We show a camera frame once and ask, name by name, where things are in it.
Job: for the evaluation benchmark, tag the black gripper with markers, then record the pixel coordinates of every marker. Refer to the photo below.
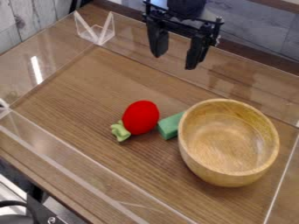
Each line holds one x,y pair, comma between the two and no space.
185,17

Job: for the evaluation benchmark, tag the light wooden bowl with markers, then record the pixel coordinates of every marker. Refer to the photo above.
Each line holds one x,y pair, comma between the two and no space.
228,142

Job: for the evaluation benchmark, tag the red plush strawberry toy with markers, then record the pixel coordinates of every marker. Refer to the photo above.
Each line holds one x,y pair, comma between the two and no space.
137,121

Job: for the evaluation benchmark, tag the green rectangular block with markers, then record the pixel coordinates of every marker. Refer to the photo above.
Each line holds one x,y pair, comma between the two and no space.
168,125

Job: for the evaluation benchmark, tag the clear acrylic corner bracket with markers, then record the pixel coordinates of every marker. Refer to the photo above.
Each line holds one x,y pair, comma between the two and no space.
96,34

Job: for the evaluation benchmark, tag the black metal bracket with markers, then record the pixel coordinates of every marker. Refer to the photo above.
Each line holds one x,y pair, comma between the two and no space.
40,213

